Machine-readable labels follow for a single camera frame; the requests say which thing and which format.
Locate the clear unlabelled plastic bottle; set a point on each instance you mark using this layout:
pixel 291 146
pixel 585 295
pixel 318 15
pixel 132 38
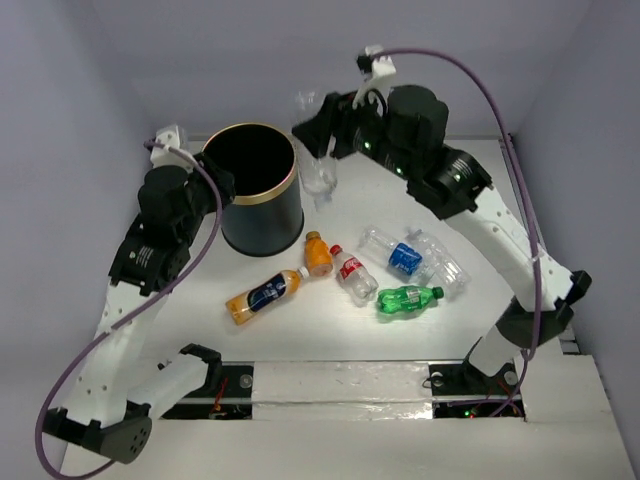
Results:
pixel 318 176

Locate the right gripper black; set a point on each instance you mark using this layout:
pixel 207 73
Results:
pixel 336 114

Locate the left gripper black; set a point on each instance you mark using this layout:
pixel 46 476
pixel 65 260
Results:
pixel 215 179

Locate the green plastic soda bottle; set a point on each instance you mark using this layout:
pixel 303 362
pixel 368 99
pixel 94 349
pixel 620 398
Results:
pixel 406 302

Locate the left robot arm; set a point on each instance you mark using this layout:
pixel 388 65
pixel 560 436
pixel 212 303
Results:
pixel 104 413

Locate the dark bin with gold rim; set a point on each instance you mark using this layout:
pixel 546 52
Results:
pixel 266 216

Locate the small orange bottle gold cap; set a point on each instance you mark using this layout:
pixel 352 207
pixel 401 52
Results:
pixel 318 259

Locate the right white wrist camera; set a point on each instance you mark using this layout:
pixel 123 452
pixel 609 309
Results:
pixel 378 70

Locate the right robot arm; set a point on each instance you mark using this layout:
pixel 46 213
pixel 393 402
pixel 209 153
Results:
pixel 405 134

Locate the blue label clear bottle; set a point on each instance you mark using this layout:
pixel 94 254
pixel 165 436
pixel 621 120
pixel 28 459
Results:
pixel 395 255

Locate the long orange juice bottle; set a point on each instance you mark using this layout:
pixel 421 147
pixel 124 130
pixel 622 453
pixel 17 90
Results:
pixel 245 306

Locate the clear bottle white blue cap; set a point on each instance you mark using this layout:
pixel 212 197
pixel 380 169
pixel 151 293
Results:
pixel 446 269

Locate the red label cola bottle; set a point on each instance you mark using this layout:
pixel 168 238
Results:
pixel 353 276

